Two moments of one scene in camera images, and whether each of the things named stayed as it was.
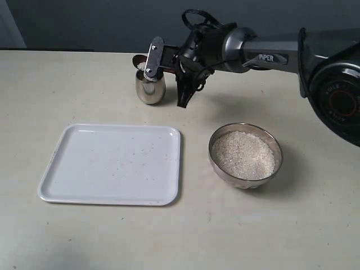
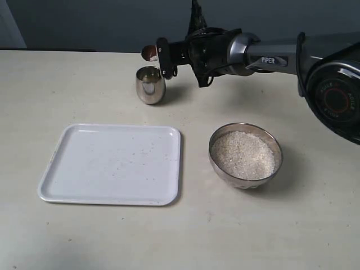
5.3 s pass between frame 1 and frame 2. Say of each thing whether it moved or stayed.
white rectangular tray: stayed
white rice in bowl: stayed
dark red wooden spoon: moved
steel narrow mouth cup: stayed
